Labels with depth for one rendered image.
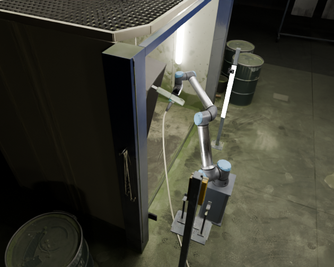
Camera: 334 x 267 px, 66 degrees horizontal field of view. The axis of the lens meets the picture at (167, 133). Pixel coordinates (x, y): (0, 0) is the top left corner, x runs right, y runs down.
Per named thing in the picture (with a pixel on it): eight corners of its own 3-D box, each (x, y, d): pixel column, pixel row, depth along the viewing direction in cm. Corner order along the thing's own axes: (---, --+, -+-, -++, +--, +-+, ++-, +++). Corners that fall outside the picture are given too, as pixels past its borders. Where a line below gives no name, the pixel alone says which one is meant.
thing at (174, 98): (176, 115, 276) (186, 99, 261) (175, 117, 273) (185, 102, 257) (137, 92, 274) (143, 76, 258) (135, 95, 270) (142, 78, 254)
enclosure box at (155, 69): (104, 159, 319) (112, 77, 238) (124, 130, 363) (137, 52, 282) (130, 169, 317) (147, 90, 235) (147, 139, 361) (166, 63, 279)
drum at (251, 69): (223, 90, 556) (231, 51, 498) (250, 93, 551) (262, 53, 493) (223, 105, 512) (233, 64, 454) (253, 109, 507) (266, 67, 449)
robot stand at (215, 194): (226, 206, 334) (236, 175, 293) (220, 227, 313) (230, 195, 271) (203, 198, 343) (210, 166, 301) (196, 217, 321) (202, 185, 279)
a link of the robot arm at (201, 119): (220, 181, 266) (212, 110, 246) (205, 186, 261) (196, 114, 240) (212, 176, 280) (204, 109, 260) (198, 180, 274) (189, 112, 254)
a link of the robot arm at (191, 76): (223, 114, 251) (193, 68, 283) (212, 116, 247) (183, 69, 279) (219, 121, 260) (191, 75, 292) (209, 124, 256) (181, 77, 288)
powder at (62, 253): (28, 300, 174) (27, 300, 173) (-5, 247, 200) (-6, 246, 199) (95, 243, 205) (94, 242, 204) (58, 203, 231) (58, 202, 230)
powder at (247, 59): (232, 53, 498) (232, 52, 497) (260, 55, 494) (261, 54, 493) (234, 65, 457) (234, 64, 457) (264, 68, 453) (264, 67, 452)
